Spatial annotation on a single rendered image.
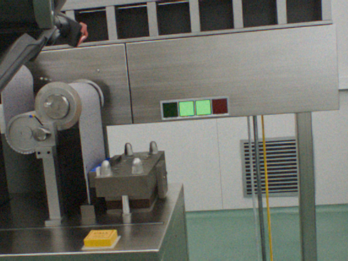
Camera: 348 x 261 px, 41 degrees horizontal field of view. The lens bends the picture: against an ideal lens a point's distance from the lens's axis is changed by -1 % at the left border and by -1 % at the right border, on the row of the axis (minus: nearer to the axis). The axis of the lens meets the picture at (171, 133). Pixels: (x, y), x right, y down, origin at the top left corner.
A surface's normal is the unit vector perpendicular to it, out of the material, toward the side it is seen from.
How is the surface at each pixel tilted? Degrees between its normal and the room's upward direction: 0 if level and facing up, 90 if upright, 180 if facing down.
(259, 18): 90
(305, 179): 90
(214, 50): 90
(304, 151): 90
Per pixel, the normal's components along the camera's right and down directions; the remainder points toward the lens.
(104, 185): -0.11, 0.14
